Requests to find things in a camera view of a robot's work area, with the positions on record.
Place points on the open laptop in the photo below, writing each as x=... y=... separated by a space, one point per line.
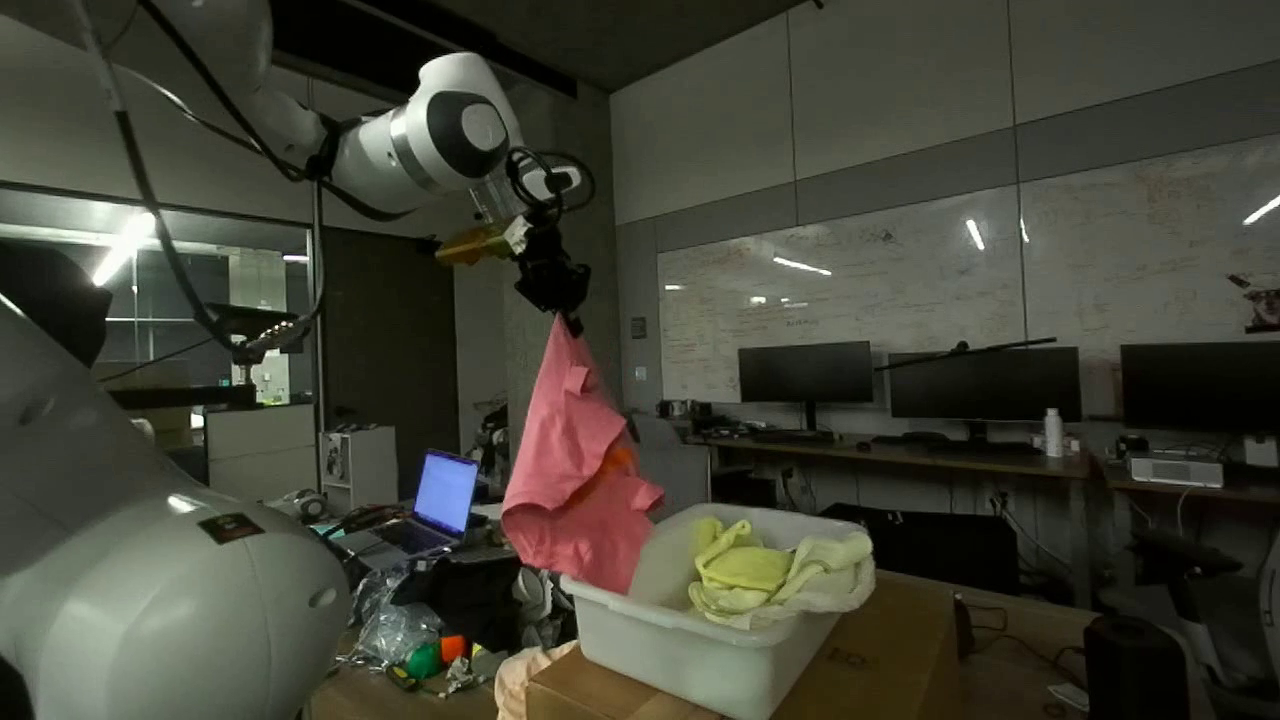
x=446 y=491

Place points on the yellow cloth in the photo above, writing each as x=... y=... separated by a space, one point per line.
x=744 y=564

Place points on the large black cylinder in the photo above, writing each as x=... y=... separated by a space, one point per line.
x=1132 y=665

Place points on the white cabinet box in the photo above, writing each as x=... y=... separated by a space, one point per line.
x=357 y=471

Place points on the black computer tower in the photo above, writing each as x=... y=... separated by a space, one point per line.
x=950 y=549

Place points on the white bottle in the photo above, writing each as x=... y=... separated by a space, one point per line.
x=1054 y=435

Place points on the white plastic bin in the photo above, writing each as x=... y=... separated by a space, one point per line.
x=667 y=654

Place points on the small black monitor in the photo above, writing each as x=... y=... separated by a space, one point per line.
x=804 y=373

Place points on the clear plastic bag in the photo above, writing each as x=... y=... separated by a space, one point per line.
x=393 y=628

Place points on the orange small object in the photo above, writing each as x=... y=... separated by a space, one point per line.
x=455 y=650

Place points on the long wooden desk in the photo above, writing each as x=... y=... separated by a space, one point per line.
x=932 y=466

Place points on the cream white cloth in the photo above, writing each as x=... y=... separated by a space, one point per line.
x=832 y=575

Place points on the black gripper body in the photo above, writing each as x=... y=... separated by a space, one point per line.
x=552 y=275

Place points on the peach printed shirt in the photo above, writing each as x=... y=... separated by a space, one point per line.
x=524 y=682

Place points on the wide black monitor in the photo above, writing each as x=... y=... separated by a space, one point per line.
x=984 y=387
x=1200 y=387

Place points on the white device box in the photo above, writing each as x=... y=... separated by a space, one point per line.
x=1172 y=471

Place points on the grey chair back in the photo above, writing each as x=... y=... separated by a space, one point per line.
x=683 y=466

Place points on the black office chair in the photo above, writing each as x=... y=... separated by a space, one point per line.
x=1206 y=584

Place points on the green ball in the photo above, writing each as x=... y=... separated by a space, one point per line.
x=423 y=663

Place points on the pink shirt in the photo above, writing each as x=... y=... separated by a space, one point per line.
x=572 y=466

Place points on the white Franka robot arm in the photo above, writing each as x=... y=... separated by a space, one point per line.
x=133 y=615

